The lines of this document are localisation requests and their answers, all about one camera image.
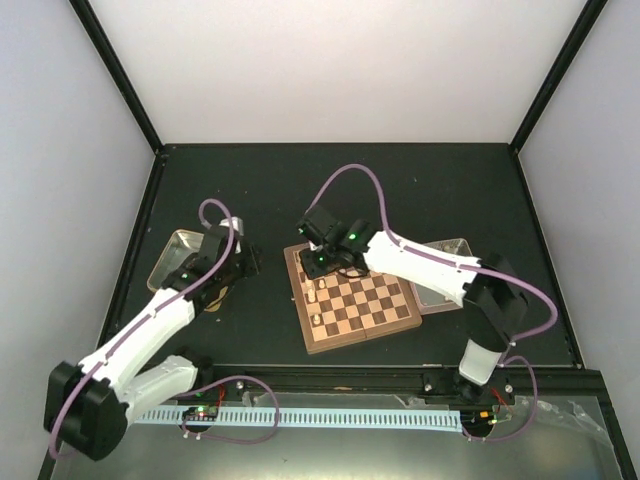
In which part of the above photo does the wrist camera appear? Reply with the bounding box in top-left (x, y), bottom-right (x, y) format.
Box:
top-left (219, 216), bottom-right (244, 254)
top-left (296, 204), bottom-right (343, 248)

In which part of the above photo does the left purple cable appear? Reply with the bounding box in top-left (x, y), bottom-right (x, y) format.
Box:
top-left (48, 198), bottom-right (239, 460)

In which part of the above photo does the right controller board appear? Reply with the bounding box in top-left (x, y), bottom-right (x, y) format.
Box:
top-left (460, 410), bottom-right (513, 427)

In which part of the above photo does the black front rail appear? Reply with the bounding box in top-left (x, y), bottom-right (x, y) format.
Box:
top-left (195, 365), bottom-right (609, 405)

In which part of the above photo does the controller board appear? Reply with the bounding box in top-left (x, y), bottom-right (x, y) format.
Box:
top-left (460, 410), bottom-right (513, 427)
top-left (182, 406), bottom-right (218, 422)

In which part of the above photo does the black frame post left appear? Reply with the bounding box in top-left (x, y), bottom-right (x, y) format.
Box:
top-left (69, 0), bottom-right (164, 154)

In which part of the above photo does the wooden chess board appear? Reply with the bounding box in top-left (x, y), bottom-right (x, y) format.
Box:
top-left (284, 244), bottom-right (422, 354)

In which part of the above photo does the purple cable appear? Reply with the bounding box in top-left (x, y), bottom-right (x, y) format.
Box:
top-left (304, 163), bottom-right (559, 444)
top-left (48, 198), bottom-right (239, 460)

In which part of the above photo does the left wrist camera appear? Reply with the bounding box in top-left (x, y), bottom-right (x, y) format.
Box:
top-left (219, 216), bottom-right (244, 254)

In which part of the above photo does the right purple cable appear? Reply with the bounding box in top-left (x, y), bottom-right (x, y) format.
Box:
top-left (304, 163), bottom-right (559, 444)

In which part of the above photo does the black frame post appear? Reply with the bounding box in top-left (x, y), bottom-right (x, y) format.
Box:
top-left (510, 0), bottom-right (608, 154)
top-left (69, 0), bottom-right (164, 154)

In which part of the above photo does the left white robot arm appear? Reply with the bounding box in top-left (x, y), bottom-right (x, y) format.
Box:
top-left (43, 217), bottom-right (259, 460)

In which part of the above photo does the left controller board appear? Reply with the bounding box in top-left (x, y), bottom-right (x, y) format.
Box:
top-left (182, 406), bottom-right (218, 422)

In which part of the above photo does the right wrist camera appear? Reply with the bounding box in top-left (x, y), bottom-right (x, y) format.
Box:
top-left (296, 204), bottom-right (343, 248)

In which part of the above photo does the black frame post right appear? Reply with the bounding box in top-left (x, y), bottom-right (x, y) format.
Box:
top-left (510, 0), bottom-right (608, 154)

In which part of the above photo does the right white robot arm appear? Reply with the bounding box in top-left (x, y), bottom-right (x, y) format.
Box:
top-left (297, 217), bottom-right (528, 403)

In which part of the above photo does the pink metal tray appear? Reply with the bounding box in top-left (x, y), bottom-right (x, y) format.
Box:
top-left (412, 237), bottom-right (474, 315)

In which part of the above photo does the white slotted cable duct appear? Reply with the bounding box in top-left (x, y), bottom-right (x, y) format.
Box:
top-left (135, 405), bottom-right (463, 433)

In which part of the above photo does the gold metal tray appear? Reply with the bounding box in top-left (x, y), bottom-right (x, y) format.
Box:
top-left (153, 225), bottom-right (241, 316)

